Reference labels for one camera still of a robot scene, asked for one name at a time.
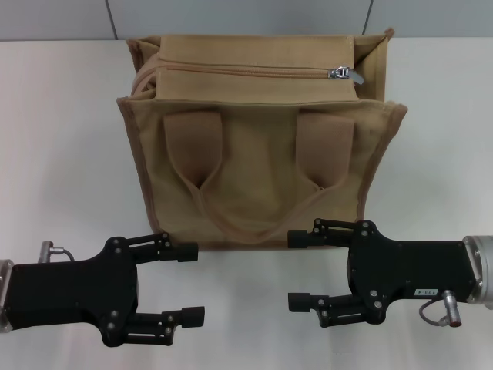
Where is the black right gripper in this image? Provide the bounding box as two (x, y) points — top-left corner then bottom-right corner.
(287, 217), (478, 329)

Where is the gripper cable with plug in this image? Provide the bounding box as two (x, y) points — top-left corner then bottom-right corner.
(418, 290), (464, 330)
(39, 240), (76, 265)

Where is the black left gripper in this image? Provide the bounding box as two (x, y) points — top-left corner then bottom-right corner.
(10, 236), (140, 346)

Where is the khaki canvas food bag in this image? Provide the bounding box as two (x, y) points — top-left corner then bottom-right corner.
(116, 26), (408, 254)

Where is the right gripper cable with plug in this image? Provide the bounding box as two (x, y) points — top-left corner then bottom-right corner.
(418, 290), (464, 330)

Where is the left gripper cable with plug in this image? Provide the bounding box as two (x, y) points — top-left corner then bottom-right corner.
(39, 240), (76, 265)

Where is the silver metal zipper slider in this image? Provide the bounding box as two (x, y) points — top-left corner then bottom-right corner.
(327, 66), (365, 86)

